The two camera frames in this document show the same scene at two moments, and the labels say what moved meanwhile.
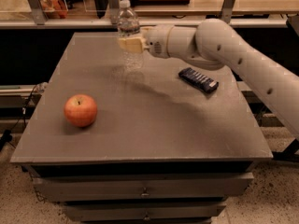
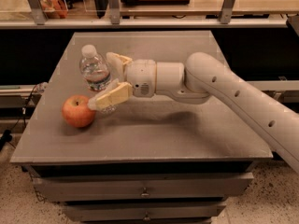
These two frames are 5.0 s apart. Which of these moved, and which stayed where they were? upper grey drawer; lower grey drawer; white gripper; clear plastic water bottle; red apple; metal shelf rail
Moved: white gripper; clear plastic water bottle
Stayed: upper grey drawer; metal shelf rail; lower grey drawer; red apple
